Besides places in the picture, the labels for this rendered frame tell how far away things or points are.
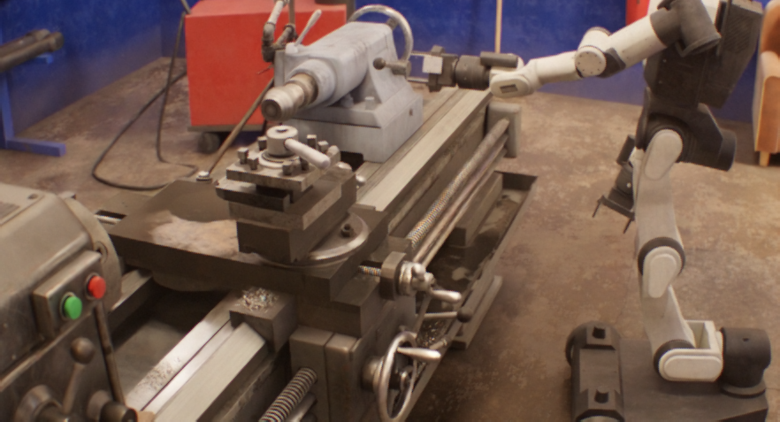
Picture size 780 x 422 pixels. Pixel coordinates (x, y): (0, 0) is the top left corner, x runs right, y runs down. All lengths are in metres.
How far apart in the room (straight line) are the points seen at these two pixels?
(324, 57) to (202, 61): 2.49
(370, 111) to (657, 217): 0.84
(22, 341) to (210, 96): 3.85
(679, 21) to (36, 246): 1.53
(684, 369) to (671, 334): 0.11
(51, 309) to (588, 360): 2.05
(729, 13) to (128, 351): 1.62
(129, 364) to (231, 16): 3.06
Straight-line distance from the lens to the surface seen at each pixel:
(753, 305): 3.71
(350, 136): 2.54
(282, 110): 2.19
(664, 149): 2.41
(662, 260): 2.53
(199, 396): 1.63
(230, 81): 4.85
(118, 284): 1.53
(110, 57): 6.54
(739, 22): 2.30
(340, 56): 2.39
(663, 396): 2.79
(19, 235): 1.16
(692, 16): 2.14
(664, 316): 2.68
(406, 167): 2.50
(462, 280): 2.84
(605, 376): 2.81
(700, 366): 2.74
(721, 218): 4.42
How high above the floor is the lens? 1.80
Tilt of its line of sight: 25 degrees down
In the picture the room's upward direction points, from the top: straight up
